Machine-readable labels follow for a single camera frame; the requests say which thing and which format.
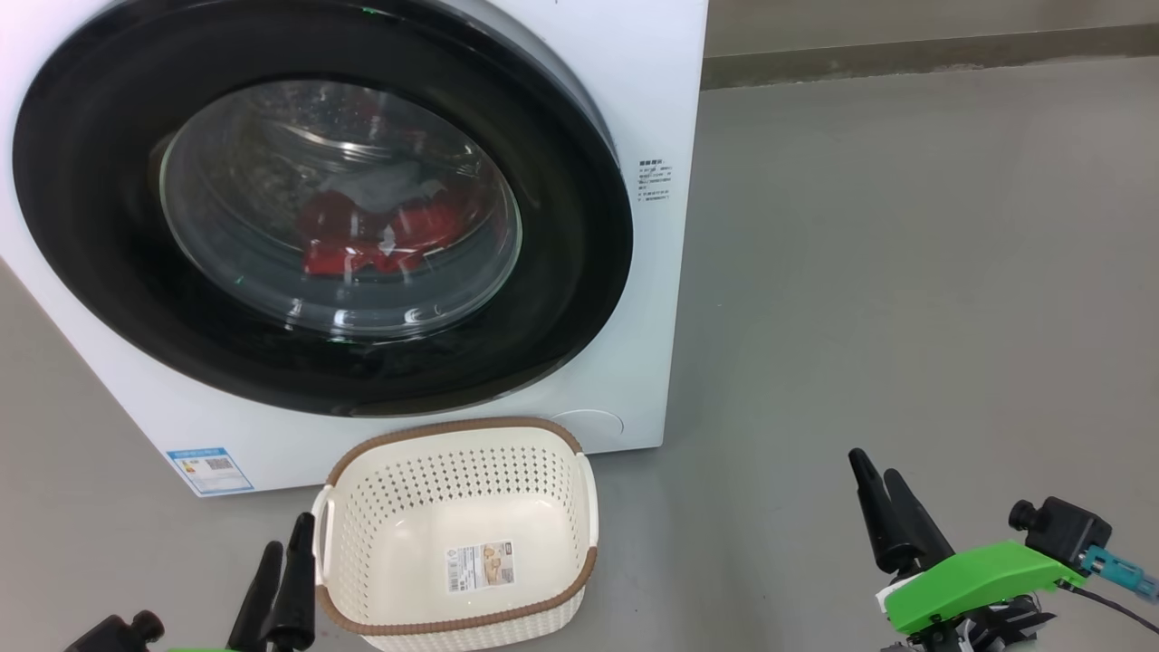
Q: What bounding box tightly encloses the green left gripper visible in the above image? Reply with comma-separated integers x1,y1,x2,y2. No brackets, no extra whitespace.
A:
166,513,316,652

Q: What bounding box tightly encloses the teal cable connector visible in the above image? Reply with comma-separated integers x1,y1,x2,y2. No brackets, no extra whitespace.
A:
1082,546,1159,599

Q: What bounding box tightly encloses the perforated steel washer drum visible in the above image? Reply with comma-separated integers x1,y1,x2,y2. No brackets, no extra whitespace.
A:
161,80,522,340

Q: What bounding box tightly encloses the white printed product label sticker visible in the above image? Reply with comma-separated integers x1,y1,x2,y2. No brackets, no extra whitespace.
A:
445,541,515,595

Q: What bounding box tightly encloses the round black glass washer door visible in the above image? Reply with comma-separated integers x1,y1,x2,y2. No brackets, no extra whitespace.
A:
13,0,634,418

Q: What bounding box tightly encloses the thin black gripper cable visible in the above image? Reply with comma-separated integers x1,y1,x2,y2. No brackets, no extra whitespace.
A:
1055,584,1159,635

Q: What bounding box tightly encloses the red and white garment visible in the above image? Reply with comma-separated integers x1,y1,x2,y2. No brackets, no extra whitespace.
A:
299,186,467,277

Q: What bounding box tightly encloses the blue energy label sticker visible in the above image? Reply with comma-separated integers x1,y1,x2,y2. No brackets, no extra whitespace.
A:
167,446,254,496

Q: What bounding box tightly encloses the cream basket with brown rim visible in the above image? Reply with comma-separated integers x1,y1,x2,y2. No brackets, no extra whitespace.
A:
311,417,599,652

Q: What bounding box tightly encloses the white front-load washing machine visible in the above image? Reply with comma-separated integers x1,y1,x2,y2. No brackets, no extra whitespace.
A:
0,0,709,499

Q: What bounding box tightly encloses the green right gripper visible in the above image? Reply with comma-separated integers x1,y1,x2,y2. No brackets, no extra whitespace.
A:
849,448,1086,652

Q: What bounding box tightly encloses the round white filter cover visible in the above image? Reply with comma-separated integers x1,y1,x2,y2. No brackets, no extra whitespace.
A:
551,409,625,454

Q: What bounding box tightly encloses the small printed text sticker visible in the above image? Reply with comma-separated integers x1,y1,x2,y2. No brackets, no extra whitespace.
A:
637,160,673,202

